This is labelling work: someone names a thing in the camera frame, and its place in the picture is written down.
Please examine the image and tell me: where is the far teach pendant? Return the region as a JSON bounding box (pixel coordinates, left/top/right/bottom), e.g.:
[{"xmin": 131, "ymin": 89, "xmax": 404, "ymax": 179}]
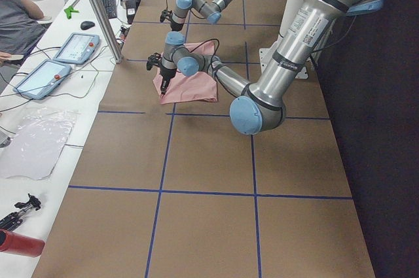
[{"xmin": 53, "ymin": 33, "xmax": 100, "ymax": 65}]

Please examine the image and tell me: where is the teach pendant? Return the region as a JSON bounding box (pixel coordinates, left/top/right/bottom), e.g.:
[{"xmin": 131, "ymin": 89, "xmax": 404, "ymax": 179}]
[
  {"xmin": 13, "ymin": 60, "xmax": 71, "ymax": 100},
  {"xmin": 53, "ymin": 33, "xmax": 100, "ymax": 65}
]

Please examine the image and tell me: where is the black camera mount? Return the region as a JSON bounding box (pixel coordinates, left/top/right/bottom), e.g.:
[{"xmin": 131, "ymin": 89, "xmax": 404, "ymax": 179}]
[
  {"xmin": 160, "ymin": 9, "xmax": 173, "ymax": 23},
  {"xmin": 146, "ymin": 52, "xmax": 162, "ymax": 71}
]

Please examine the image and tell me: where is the green plastic clip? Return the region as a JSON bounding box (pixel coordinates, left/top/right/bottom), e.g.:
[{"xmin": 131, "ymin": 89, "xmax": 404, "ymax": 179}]
[{"xmin": 64, "ymin": 5, "xmax": 79, "ymax": 20}]

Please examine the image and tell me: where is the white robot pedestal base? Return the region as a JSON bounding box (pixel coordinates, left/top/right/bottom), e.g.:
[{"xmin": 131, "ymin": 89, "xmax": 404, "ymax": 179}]
[{"xmin": 259, "ymin": 0, "xmax": 303, "ymax": 73}]

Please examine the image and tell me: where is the aluminium frame post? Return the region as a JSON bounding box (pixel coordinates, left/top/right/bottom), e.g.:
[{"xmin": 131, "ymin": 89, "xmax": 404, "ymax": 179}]
[{"xmin": 89, "ymin": 0, "xmax": 122, "ymax": 63}]

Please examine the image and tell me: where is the black computer mouse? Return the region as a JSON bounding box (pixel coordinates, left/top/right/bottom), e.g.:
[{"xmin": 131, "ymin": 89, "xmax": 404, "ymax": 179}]
[{"xmin": 80, "ymin": 21, "xmax": 95, "ymax": 31}]

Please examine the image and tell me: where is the black hand tool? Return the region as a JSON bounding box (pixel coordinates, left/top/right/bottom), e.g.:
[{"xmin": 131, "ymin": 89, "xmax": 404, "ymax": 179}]
[{"xmin": 1, "ymin": 194, "xmax": 41, "ymax": 232}]

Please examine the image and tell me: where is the clear plastic bag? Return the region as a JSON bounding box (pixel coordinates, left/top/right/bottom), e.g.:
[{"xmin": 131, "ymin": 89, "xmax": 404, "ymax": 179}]
[{"xmin": 1, "ymin": 107, "xmax": 79, "ymax": 181}]

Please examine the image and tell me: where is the seated person grey shirt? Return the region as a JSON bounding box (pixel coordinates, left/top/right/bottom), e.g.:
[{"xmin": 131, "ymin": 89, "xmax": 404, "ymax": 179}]
[{"xmin": 1, "ymin": 0, "xmax": 46, "ymax": 63}]

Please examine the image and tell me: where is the pink printed t-shirt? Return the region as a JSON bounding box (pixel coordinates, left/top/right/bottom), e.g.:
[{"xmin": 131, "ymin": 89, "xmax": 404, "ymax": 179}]
[{"xmin": 153, "ymin": 41, "xmax": 219, "ymax": 105}]

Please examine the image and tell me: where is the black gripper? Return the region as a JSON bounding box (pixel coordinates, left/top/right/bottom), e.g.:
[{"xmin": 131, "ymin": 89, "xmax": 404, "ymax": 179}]
[{"xmin": 160, "ymin": 65, "xmax": 175, "ymax": 96}]

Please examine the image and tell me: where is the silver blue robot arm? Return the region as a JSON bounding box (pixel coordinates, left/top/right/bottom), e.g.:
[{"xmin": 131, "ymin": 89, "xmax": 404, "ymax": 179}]
[
  {"xmin": 168, "ymin": 0, "xmax": 232, "ymax": 31},
  {"xmin": 147, "ymin": 0, "xmax": 384, "ymax": 135}
]

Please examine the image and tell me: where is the near teach pendant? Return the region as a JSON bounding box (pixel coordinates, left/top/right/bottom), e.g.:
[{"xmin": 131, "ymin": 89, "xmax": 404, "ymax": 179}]
[{"xmin": 13, "ymin": 60, "xmax": 71, "ymax": 100}]

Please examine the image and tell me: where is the red bottle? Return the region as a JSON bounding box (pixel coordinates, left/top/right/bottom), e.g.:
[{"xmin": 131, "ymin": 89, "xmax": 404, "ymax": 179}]
[{"xmin": 1, "ymin": 230, "xmax": 45, "ymax": 258}]

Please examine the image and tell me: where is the black keyboard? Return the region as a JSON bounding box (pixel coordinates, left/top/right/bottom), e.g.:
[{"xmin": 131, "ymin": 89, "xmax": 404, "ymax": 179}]
[{"xmin": 101, "ymin": 0, "xmax": 117, "ymax": 19}]

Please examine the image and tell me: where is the left black braided cable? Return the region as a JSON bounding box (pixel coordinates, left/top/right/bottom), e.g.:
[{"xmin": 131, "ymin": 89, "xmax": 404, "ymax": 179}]
[{"xmin": 188, "ymin": 39, "xmax": 221, "ymax": 66}]

